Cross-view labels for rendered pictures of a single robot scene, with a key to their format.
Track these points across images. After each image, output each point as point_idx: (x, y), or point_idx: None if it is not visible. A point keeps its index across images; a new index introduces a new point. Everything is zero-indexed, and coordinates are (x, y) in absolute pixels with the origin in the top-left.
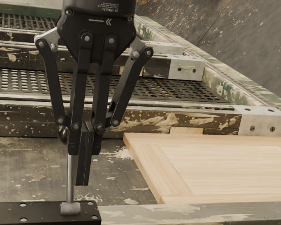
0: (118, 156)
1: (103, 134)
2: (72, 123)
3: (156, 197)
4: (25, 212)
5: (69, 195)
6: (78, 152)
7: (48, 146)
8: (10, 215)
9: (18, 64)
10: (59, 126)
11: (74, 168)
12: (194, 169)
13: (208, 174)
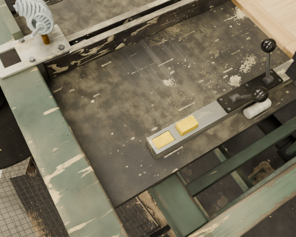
0: (239, 17)
1: (222, 2)
2: None
3: (278, 45)
4: (252, 89)
5: (268, 75)
6: None
7: (200, 24)
8: (248, 93)
9: None
10: (263, 44)
11: (290, 72)
12: (285, 16)
13: (294, 18)
